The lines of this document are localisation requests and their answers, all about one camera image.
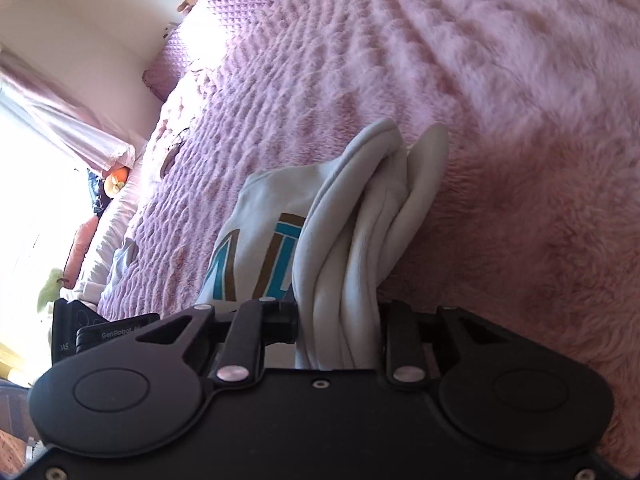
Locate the white t-shirt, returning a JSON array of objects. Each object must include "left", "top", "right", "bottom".
[{"left": 198, "top": 119, "right": 449, "bottom": 370}]

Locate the orange plush toy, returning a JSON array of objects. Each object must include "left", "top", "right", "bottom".
[{"left": 103, "top": 167, "right": 129, "bottom": 198}]

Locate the pink curtain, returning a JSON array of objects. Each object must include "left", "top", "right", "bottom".
[{"left": 1, "top": 47, "right": 137, "bottom": 174}]

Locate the pink fluffy blanket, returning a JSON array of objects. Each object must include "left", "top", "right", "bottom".
[{"left": 99, "top": 0, "right": 639, "bottom": 476}]

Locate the purple quilted headboard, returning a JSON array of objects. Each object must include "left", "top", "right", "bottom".
[{"left": 142, "top": 0, "right": 273, "bottom": 101}]

